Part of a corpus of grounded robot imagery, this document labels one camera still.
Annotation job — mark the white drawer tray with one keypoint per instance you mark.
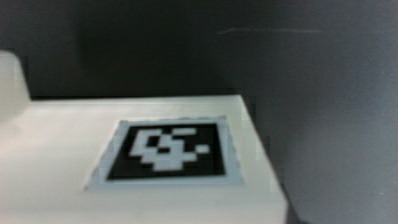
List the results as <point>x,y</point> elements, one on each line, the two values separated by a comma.
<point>52,143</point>

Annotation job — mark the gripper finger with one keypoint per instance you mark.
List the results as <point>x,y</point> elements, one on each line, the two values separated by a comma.
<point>15,97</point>

